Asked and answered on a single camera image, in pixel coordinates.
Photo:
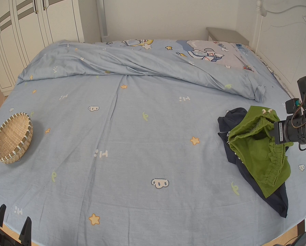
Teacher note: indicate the grey bedside table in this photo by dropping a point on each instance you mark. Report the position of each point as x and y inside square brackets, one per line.
[224, 33]

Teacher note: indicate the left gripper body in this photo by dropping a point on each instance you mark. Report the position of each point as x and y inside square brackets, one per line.
[4, 237]

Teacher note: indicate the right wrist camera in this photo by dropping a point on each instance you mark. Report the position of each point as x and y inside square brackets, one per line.
[292, 106]

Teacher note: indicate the pale printed pillow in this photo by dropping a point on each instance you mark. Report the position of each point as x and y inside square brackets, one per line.
[219, 55]

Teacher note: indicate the green shorts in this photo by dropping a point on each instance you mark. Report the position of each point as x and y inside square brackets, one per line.
[253, 150]

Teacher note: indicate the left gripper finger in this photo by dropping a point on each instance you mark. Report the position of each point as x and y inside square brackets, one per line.
[0, 214]
[26, 229]

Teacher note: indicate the round woven basket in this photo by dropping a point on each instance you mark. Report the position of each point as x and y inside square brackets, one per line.
[12, 134]

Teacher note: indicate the pale blue quilt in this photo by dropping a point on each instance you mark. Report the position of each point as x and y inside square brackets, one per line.
[117, 60]

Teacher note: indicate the grey vertical wall pipe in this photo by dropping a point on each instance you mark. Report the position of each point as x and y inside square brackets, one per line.
[101, 9]

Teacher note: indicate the white wardrobe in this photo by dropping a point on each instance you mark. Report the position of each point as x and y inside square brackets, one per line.
[27, 47]

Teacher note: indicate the dark blue printed T-shirt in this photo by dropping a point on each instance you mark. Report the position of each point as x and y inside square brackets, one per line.
[232, 119]

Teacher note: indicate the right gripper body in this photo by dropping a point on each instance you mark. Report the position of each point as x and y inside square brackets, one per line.
[296, 132]

